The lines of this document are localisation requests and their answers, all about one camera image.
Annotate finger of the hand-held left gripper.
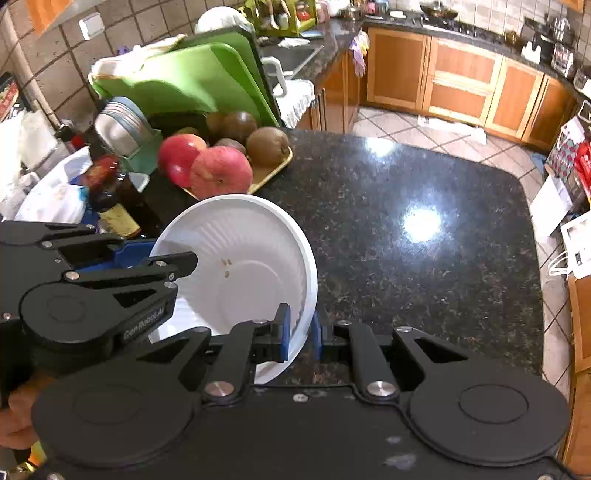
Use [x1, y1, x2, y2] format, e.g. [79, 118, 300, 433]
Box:
[62, 251, 200, 309]
[0, 222, 158, 272]

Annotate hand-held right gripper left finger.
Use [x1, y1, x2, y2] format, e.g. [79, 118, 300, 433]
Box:
[148, 302, 291, 406]

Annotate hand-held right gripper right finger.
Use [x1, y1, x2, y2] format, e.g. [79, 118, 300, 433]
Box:
[310, 314, 470, 401]

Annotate white plastic bowl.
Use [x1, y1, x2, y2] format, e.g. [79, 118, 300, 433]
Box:
[148, 194, 319, 387]
[147, 295, 214, 345]

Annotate person's left hand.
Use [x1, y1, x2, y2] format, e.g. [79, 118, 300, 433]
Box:
[0, 373, 45, 451]

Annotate dark sauce bottle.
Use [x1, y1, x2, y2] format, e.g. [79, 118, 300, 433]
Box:
[87, 154, 142, 237]

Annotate white plastic bag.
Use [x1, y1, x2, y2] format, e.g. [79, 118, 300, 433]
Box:
[15, 147, 94, 223]

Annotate red apple left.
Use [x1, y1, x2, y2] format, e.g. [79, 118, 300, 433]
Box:
[158, 134, 208, 186]

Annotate red apple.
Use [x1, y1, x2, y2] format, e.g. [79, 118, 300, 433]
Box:
[189, 147, 254, 200]
[158, 134, 208, 186]

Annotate red apple right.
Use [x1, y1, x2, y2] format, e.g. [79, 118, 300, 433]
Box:
[189, 147, 254, 200]

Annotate brown round fruit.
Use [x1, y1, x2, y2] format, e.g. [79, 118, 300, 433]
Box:
[205, 112, 228, 140]
[246, 127, 291, 168]
[222, 111, 258, 145]
[213, 137, 248, 157]

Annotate yellow tray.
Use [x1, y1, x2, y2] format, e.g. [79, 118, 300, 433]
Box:
[181, 145, 294, 198]

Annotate light green cutting board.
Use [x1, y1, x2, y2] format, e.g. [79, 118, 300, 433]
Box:
[89, 43, 267, 129]

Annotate white dish towel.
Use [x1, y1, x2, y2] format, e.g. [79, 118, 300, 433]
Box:
[278, 78, 317, 129]

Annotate dark green cutting board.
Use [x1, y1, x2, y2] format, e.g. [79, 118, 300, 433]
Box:
[175, 25, 282, 129]

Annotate kitchen sink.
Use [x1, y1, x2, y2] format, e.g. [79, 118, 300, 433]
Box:
[260, 43, 325, 78]

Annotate white paper sheet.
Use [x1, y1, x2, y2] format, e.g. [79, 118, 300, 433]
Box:
[417, 114, 488, 145]

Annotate white dish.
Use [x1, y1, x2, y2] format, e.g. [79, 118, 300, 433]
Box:
[194, 6, 253, 36]

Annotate white paper bag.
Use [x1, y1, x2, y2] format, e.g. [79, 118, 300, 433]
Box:
[549, 210, 591, 280]

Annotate green dish rack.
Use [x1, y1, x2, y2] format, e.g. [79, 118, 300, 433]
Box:
[244, 0, 320, 37]

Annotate purple rubber gloves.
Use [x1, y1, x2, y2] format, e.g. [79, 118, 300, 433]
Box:
[348, 31, 371, 77]

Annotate wooden base cabinets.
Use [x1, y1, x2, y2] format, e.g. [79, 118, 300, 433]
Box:
[295, 25, 579, 154]

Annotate patterned gift bag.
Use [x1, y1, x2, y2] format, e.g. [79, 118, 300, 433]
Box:
[547, 117, 585, 180]

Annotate red snack packets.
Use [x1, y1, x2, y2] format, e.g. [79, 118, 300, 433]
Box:
[571, 141, 591, 205]

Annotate gas stove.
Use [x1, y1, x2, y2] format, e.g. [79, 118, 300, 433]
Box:
[414, 11, 482, 37]

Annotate black wok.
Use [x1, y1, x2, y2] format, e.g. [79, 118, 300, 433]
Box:
[419, 1, 459, 20]

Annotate black kitchen appliance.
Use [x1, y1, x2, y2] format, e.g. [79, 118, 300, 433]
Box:
[519, 17, 576, 66]

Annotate white wall pipe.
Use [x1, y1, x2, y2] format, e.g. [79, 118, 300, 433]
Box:
[0, 18, 62, 131]

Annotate white wall outlet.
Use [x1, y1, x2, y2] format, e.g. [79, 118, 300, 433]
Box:
[78, 12, 105, 40]

